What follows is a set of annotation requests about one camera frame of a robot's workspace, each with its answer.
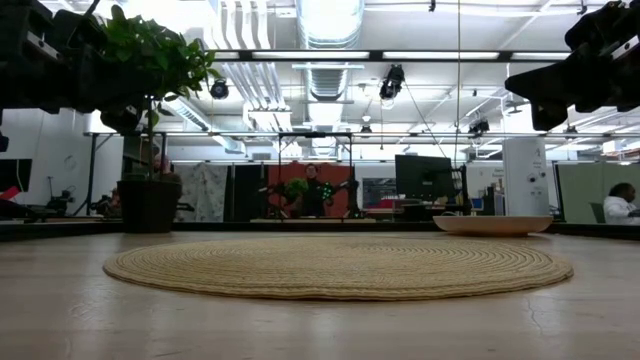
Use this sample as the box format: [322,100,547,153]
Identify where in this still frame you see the small background green plant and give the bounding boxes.
[283,178,310,201]

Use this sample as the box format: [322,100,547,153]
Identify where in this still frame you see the beige round plate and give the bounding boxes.
[432,214,555,238]

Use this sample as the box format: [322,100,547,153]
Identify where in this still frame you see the white cylindrical column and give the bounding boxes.
[502,137,550,217]

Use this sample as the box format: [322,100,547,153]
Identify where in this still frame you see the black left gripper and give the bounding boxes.
[74,29,151,135]

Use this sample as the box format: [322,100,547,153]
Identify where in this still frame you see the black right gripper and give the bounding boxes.
[503,42,640,132]

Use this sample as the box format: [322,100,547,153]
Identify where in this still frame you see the black aluminium table frame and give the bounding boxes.
[0,217,640,242]

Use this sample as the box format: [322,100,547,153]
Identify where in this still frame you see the silver ventilation duct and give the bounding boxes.
[294,0,366,101]

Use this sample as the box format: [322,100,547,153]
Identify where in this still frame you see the green leafy plant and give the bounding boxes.
[97,3,224,181]

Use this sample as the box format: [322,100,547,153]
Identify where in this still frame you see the grey patterned curtain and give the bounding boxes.
[172,163,231,223]

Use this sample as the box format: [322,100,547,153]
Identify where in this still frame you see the black computer monitor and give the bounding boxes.
[394,153,454,202]

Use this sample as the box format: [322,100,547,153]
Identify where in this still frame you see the black background panel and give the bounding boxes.
[230,163,269,221]

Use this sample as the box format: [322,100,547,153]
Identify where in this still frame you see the black wall screen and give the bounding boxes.
[0,158,34,194]

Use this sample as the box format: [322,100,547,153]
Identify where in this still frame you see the black plant pot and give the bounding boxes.
[116,178,184,234]

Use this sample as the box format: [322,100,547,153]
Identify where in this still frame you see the grey green partition wall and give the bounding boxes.
[552,160,640,225]

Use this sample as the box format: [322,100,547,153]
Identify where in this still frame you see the person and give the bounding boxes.
[298,163,334,218]
[602,182,640,226]
[152,153,184,189]

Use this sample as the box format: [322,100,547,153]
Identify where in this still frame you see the orange background panel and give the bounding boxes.
[267,162,355,218]

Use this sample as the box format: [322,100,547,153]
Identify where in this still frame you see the round woven straw placemat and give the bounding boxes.
[102,235,575,302]

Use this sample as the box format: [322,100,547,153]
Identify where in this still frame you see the black overhead frame beam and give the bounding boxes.
[207,48,574,63]

